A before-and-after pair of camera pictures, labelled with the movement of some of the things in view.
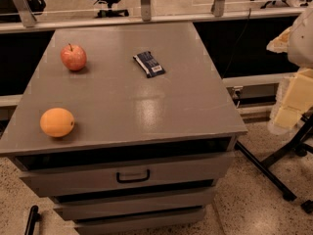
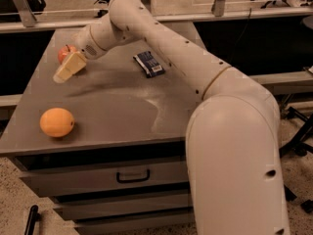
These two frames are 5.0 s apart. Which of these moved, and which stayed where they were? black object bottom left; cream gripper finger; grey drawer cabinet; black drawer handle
Moved: cream gripper finger
Stayed: black drawer handle; grey drawer cabinet; black object bottom left
